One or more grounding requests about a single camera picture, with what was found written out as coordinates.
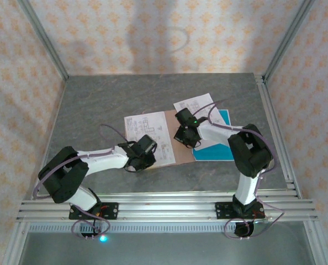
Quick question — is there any aluminium frame post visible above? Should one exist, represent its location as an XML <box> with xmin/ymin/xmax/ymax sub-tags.
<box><xmin>262</xmin><ymin>0</ymin><xmax>317</xmax><ymax>81</ymax></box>
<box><xmin>17</xmin><ymin>0</ymin><xmax>70</xmax><ymax>81</ymax></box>

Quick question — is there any blue sheet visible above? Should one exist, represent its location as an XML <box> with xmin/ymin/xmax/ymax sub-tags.
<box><xmin>191</xmin><ymin>109</ymin><xmax>235</xmax><ymax>162</ymax></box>

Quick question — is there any aluminium cross rail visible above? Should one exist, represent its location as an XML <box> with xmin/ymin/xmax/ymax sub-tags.
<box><xmin>16</xmin><ymin>193</ymin><xmax>318</xmax><ymax>222</ymax></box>

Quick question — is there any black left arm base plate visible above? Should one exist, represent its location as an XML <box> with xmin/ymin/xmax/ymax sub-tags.
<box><xmin>68</xmin><ymin>202</ymin><xmax>119</xmax><ymax>221</ymax></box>

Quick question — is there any white drawing sheet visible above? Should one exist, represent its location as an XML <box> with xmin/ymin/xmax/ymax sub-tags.
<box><xmin>173</xmin><ymin>93</ymin><xmax>231</xmax><ymax>130</ymax></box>
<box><xmin>124</xmin><ymin>111</ymin><xmax>177</xmax><ymax>168</ymax></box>

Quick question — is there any brown paper folder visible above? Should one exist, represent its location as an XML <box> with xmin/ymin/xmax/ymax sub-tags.
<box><xmin>149</xmin><ymin>109</ymin><xmax>203</xmax><ymax>170</ymax></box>

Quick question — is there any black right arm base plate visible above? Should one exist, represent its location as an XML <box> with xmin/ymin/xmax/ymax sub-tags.
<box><xmin>214</xmin><ymin>201</ymin><xmax>266</xmax><ymax>220</ymax></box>

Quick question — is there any aluminium side rail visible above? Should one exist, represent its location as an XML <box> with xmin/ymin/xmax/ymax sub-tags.
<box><xmin>30</xmin><ymin>79</ymin><xmax>68</xmax><ymax>200</ymax></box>
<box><xmin>255</xmin><ymin>76</ymin><xmax>303</xmax><ymax>200</ymax></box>

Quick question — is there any slotted grey cable duct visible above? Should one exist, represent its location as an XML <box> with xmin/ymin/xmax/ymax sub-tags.
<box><xmin>28</xmin><ymin>223</ymin><xmax>306</xmax><ymax>234</ymax></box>

